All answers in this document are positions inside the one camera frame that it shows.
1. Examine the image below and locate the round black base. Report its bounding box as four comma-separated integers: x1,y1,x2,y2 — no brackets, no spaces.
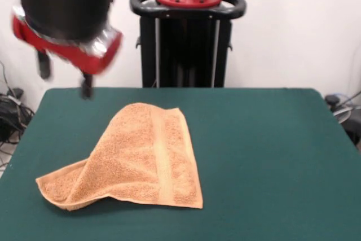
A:
340,109,361,147

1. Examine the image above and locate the tan terry towel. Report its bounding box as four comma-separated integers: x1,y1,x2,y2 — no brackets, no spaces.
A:
35,103,204,212

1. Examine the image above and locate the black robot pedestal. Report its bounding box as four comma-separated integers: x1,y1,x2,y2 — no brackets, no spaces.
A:
129,0,248,89

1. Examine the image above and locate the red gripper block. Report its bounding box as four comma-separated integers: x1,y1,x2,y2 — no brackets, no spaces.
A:
11,17,124,100

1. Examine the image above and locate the dark green table cloth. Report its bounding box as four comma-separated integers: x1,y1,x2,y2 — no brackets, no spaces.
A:
0,87,361,241

